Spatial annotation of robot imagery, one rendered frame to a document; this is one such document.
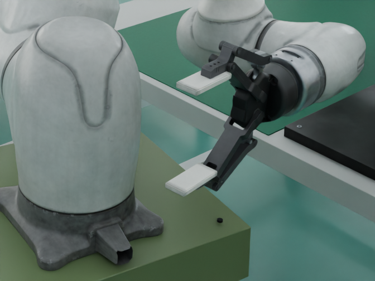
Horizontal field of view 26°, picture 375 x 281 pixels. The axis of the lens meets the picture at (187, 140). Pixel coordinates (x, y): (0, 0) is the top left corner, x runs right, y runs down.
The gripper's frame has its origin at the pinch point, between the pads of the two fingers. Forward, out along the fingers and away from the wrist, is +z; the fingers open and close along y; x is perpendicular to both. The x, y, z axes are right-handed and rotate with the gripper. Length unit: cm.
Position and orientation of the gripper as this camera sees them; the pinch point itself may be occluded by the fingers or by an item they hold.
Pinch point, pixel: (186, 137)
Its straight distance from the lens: 95.5
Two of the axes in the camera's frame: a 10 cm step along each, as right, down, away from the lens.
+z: -6.0, 3.4, -7.2
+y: 1.0, -8.6, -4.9
